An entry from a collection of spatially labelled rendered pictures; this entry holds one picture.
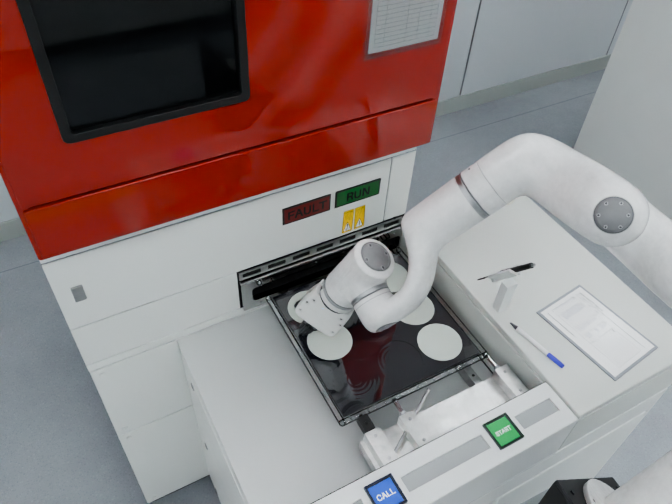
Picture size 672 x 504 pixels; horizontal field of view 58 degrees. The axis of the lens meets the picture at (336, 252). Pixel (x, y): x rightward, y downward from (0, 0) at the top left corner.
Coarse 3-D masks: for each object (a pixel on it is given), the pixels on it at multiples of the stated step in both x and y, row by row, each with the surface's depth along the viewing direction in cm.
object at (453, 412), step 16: (480, 384) 131; (496, 384) 131; (448, 400) 128; (464, 400) 128; (480, 400) 128; (496, 400) 128; (432, 416) 125; (448, 416) 125; (464, 416) 125; (384, 432) 122; (400, 432) 122; (432, 432) 122; (400, 448) 120; (368, 464) 120
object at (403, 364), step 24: (288, 312) 139; (360, 336) 136; (384, 336) 136; (408, 336) 136; (312, 360) 130; (336, 360) 131; (360, 360) 131; (384, 360) 131; (408, 360) 132; (432, 360) 132; (456, 360) 132; (336, 384) 127; (360, 384) 127; (384, 384) 127; (408, 384) 127; (360, 408) 123
